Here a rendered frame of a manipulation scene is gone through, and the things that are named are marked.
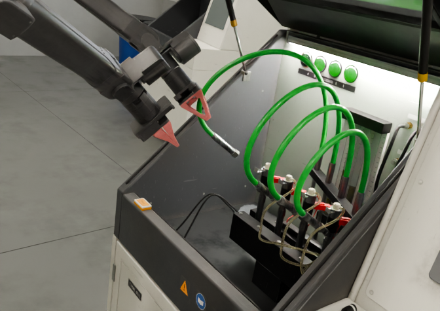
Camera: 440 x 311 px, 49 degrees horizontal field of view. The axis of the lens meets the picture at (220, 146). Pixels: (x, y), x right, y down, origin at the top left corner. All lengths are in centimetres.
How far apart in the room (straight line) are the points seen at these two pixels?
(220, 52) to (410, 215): 323
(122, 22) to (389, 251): 82
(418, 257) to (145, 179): 80
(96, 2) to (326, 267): 82
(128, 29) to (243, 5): 294
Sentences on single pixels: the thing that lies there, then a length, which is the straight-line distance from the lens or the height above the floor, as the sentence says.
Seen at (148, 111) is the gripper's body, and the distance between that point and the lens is 102.
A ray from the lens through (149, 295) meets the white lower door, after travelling 142.
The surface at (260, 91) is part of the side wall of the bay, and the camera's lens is 163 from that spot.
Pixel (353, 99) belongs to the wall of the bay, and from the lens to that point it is 145.
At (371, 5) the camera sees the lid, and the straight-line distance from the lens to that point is 125.
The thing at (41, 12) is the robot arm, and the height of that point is 152.
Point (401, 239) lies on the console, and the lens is 108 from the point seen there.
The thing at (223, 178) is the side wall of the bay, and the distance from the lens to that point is 166.
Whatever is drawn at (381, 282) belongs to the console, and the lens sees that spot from 110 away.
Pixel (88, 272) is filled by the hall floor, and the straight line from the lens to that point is 277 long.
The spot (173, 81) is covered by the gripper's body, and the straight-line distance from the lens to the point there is 126.
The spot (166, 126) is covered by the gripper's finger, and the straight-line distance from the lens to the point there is 103.
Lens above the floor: 160
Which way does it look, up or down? 20 degrees down
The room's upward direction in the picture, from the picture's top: 9 degrees clockwise
